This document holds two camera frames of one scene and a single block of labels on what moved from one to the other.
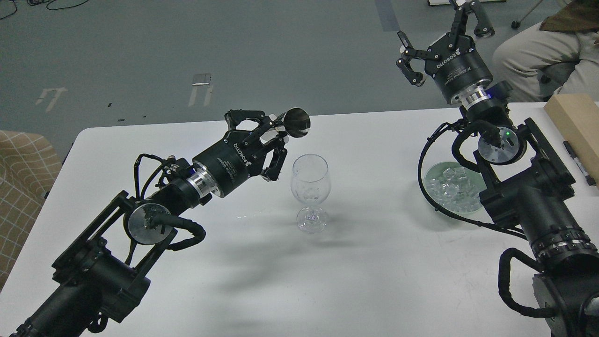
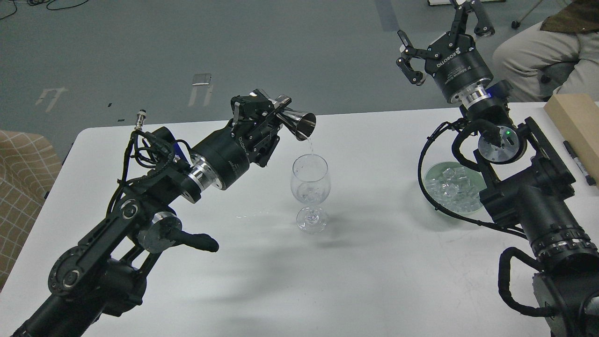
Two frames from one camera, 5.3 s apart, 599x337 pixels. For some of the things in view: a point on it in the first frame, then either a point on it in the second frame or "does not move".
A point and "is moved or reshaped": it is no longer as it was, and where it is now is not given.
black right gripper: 457,67 does not move
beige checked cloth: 29,164 does not move
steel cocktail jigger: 296,122 is moved or reshaped
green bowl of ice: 453,188 does not move
